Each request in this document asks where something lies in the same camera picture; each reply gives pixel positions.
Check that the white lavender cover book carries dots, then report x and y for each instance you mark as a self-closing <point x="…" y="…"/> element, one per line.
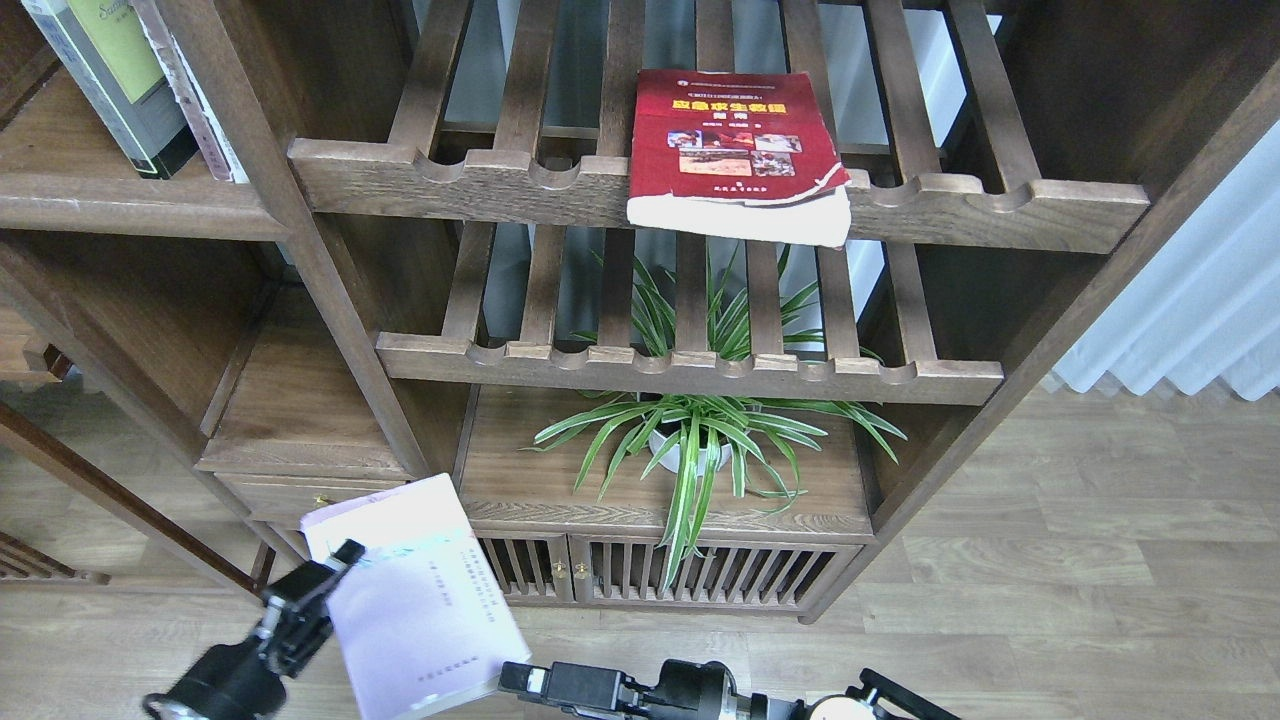
<point x="421" y="620"/>

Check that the green and black book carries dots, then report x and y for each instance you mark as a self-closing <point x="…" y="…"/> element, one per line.
<point x="103" y="46"/>

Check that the white pleated curtain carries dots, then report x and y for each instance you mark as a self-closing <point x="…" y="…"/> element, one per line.
<point x="1206" y="308"/>

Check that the green spider plant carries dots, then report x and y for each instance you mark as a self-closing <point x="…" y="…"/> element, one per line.
<point x="623" y="422"/>

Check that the white plant pot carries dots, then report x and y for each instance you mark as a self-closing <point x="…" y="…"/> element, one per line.
<point x="668" y="452"/>

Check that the dark wooden bookshelf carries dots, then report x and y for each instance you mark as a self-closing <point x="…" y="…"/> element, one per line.
<point x="430" y="257"/>

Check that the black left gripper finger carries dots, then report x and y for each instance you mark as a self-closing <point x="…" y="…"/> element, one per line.
<point x="296" y="621"/>

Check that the upright book in shelf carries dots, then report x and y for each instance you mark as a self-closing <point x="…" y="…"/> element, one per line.
<point x="214" y="144"/>

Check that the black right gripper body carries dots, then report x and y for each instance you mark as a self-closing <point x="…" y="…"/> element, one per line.
<point x="686" y="690"/>

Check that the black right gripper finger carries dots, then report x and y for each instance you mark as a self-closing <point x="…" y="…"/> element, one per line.
<point x="580" y="690"/>

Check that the red cover book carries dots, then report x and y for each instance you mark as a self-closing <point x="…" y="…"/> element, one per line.
<point x="743" y="156"/>

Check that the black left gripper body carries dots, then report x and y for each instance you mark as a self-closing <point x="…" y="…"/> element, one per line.
<point x="231" y="681"/>

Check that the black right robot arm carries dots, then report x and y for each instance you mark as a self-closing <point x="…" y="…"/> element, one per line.
<point x="874" y="698"/>

